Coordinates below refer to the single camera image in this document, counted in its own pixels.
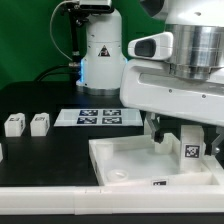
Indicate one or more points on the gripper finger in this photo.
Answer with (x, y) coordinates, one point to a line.
(212, 146)

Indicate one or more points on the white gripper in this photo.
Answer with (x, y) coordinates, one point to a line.
(148, 86)

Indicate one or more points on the white square tabletop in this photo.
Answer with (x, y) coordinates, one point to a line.
(139, 161)

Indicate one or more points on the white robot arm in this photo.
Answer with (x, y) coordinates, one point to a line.
(178, 72)

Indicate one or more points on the white marker plate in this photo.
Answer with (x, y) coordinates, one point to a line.
(98, 117)

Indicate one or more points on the white L-shaped fence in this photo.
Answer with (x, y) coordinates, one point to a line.
(117, 199)

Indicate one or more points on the white part at left edge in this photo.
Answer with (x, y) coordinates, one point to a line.
(1, 153)

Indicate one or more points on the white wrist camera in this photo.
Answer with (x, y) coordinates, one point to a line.
(157, 47)

